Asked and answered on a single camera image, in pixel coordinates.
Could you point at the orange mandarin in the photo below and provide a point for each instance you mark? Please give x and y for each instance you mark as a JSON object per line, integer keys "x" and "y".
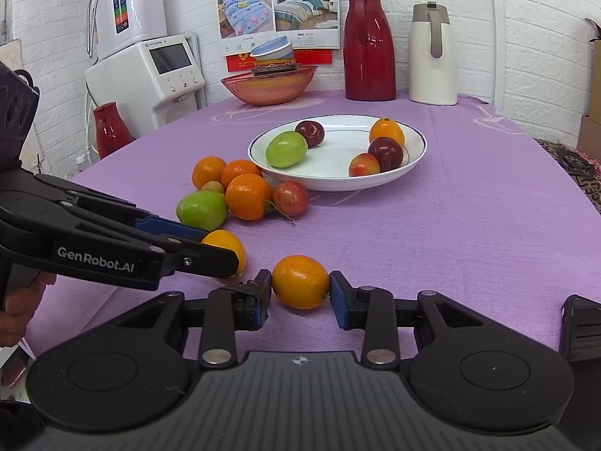
{"x": 236, "y": 168}
{"x": 247, "y": 197}

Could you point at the red glass bowl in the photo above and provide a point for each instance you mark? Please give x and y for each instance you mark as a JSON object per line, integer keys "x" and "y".
{"x": 273, "y": 88}

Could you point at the small red jug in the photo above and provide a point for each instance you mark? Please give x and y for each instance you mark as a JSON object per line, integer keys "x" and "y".
{"x": 111, "y": 132}

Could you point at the cardboard box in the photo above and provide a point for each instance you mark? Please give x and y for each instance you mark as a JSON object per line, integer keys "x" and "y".
{"x": 589, "y": 138}
{"x": 594, "y": 111}

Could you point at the white water dispenser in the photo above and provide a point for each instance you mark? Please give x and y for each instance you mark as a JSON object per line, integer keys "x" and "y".
{"x": 152, "y": 83}

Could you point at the red thermos jug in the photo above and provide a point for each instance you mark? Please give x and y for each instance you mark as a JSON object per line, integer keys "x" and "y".
{"x": 368, "y": 53}

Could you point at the purple tablecloth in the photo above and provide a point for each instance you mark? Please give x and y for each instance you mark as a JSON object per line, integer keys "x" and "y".
{"x": 487, "y": 217}

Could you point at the blue lidded bowl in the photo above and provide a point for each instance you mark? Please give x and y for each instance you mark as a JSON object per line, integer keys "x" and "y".
{"x": 276, "y": 49}

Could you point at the dark red plum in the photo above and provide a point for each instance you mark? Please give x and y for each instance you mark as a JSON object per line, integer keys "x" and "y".
{"x": 312, "y": 131}
{"x": 388, "y": 152}

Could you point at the green oblong apple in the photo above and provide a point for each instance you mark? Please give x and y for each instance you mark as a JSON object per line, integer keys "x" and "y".
{"x": 206, "y": 210}

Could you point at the upper cardboard box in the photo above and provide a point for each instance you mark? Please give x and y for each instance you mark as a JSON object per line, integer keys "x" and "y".
{"x": 594, "y": 111}

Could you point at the person's left hand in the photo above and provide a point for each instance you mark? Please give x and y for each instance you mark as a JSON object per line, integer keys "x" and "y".
{"x": 21, "y": 304}

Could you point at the white wall water purifier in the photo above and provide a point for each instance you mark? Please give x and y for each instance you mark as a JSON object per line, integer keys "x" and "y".
{"x": 114, "y": 25}

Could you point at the dark patterned bowls stack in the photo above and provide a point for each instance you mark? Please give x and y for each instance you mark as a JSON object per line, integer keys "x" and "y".
{"x": 272, "y": 66}

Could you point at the large yellow-orange citrus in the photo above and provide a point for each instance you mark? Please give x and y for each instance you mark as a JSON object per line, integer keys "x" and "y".
{"x": 387, "y": 128}

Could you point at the white ceramic plate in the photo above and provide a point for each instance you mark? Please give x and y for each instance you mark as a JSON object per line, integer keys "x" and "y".
{"x": 325, "y": 168}

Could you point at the white thermos jug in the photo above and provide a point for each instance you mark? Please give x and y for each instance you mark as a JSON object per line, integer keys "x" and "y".
{"x": 432, "y": 56}

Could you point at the orange mandarin back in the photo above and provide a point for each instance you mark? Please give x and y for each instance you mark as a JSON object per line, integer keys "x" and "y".
{"x": 236, "y": 168}

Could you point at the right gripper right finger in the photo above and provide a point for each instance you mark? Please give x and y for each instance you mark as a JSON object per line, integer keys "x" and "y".
{"x": 371, "y": 310}

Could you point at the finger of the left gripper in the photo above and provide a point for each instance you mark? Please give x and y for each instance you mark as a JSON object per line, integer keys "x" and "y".
{"x": 160, "y": 226}
{"x": 192, "y": 257}

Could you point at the yellow orange round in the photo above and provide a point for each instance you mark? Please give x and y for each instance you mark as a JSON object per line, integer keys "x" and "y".
{"x": 300, "y": 282}

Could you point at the green apple round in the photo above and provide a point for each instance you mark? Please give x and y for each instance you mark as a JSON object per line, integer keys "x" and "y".
{"x": 286, "y": 149}

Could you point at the patterned sofa cover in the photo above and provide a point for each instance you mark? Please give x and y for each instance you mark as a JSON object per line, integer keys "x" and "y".
{"x": 582, "y": 169}

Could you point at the bedding wall calendar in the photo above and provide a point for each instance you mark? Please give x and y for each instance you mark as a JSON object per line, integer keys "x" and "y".
{"x": 312, "y": 27}

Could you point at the yellow orange with stem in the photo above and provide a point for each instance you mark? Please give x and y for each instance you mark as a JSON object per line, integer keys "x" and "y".
{"x": 225, "y": 239}

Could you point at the lower cardboard box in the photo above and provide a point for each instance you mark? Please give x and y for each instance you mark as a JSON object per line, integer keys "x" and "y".
{"x": 589, "y": 138}

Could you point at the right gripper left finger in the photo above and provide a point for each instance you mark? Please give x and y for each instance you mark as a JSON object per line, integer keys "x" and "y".
{"x": 231, "y": 308}

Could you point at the red yellow small apple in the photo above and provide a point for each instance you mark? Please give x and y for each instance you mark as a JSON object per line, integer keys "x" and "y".
{"x": 364, "y": 164}

